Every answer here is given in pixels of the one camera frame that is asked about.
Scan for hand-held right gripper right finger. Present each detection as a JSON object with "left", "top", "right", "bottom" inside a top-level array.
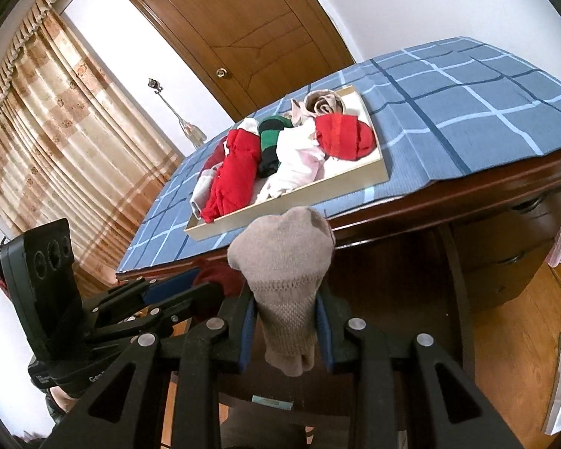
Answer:
[{"left": 315, "top": 285, "right": 524, "bottom": 449}]

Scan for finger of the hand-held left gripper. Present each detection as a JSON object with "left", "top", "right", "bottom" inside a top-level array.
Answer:
[
  {"left": 82, "top": 266, "right": 202, "bottom": 323},
  {"left": 86, "top": 283, "right": 227, "bottom": 344}
]

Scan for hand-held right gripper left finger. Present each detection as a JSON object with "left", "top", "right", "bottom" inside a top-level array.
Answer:
[{"left": 37, "top": 285, "right": 258, "bottom": 449}]

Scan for small red sock ball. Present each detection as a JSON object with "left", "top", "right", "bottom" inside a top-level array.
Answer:
[{"left": 191, "top": 257, "right": 246, "bottom": 297}]

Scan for dark wooden drawer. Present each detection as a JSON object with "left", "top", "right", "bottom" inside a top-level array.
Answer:
[
  {"left": 116, "top": 147, "right": 561, "bottom": 384},
  {"left": 217, "top": 369, "right": 356, "bottom": 449}
]

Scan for grey white blue socks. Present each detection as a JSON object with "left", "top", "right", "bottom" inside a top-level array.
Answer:
[{"left": 189, "top": 168, "right": 220, "bottom": 218}]

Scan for red underwear with grey waistband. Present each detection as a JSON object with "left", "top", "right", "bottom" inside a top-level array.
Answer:
[{"left": 200, "top": 128, "right": 263, "bottom": 224}]

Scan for white wooden tray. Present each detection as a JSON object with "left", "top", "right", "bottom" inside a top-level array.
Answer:
[{"left": 183, "top": 85, "right": 390, "bottom": 241}]

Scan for pale pink underwear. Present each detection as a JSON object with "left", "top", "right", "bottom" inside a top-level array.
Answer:
[{"left": 255, "top": 124, "right": 330, "bottom": 204}]

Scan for green striped underwear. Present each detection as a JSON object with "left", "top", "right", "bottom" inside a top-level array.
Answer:
[{"left": 257, "top": 116, "right": 294, "bottom": 179}]

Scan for bright red underwear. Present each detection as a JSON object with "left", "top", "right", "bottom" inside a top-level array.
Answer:
[{"left": 314, "top": 113, "right": 375, "bottom": 162}]

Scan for brown patterned underwear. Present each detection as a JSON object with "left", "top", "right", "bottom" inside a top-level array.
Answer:
[{"left": 290, "top": 92, "right": 347, "bottom": 127}]

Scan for red plaid cloth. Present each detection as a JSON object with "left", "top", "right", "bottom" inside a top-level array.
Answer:
[{"left": 0, "top": 262, "right": 15, "bottom": 300}]

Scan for pale blue sticker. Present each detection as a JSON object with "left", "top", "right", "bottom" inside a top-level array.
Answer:
[{"left": 251, "top": 395, "right": 294, "bottom": 407}]

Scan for curtain tieback tassel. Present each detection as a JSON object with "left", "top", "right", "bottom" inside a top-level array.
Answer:
[{"left": 147, "top": 77, "right": 206, "bottom": 148}]

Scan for beige patterned curtain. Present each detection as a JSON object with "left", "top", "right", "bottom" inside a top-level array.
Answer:
[{"left": 0, "top": 0, "right": 185, "bottom": 286}]

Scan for blue checked tablecloth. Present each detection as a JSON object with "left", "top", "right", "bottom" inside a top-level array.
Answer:
[{"left": 116, "top": 36, "right": 561, "bottom": 278}]

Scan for wooden door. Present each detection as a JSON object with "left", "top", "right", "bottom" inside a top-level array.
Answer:
[{"left": 102, "top": 0, "right": 356, "bottom": 122}]

